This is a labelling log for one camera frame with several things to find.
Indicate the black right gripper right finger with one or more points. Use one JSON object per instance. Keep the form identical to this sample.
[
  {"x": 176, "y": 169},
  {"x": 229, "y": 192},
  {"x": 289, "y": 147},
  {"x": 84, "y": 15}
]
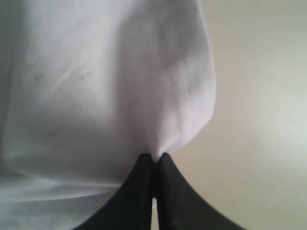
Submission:
[{"x": 179, "y": 206}]

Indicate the white t-shirt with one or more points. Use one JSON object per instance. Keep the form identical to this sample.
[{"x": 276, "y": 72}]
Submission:
[{"x": 85, "y": 87}]

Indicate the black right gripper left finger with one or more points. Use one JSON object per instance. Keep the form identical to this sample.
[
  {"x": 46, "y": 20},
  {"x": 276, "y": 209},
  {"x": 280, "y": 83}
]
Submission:
[{"x": 130, "y": 208}]

